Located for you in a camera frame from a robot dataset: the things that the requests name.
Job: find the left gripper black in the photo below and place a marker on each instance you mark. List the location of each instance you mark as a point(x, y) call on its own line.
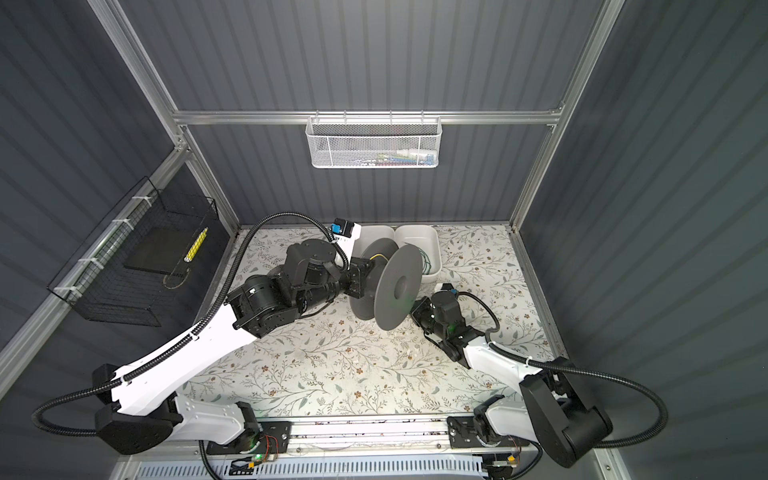
point(356, 273)

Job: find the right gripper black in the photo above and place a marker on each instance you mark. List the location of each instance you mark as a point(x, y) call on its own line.
point(416, 313)

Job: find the grey perforated cable spool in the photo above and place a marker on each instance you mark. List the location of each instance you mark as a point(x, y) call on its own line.
point(393, 285)

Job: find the white tray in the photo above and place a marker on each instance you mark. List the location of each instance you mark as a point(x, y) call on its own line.
point(425, 237)
point(369, 234)

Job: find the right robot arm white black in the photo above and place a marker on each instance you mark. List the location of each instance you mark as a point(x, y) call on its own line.
point(562, 416)

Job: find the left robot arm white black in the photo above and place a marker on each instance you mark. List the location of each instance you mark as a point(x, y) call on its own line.
point(139, 406)

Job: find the items in white basket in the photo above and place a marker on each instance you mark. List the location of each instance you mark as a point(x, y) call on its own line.
point(399, 158)

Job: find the black flat pad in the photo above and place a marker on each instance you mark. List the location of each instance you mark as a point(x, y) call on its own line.
point(161, 251)

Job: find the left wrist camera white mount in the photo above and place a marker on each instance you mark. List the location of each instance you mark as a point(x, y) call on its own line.
point(346, 233)

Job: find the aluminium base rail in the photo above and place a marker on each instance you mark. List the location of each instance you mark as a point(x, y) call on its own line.
point(421, 446)

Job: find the white wire mesh basket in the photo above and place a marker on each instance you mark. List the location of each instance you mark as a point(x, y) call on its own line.
point(333, 145)

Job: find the black wire basket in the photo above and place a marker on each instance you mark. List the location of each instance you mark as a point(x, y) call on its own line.
point(97, 286)

